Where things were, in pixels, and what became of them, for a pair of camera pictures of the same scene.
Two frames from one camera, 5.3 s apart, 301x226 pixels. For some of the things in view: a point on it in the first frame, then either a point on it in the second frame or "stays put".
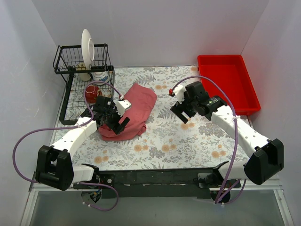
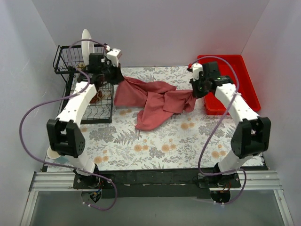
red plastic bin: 230,73 stays put
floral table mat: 206,141 stays put
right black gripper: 185,106 → 196,88
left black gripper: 115,121 → 115,74
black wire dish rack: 89,75 stays put
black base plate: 162,183 stays put
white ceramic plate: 87,48 stays put
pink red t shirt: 142,99 → 159,102
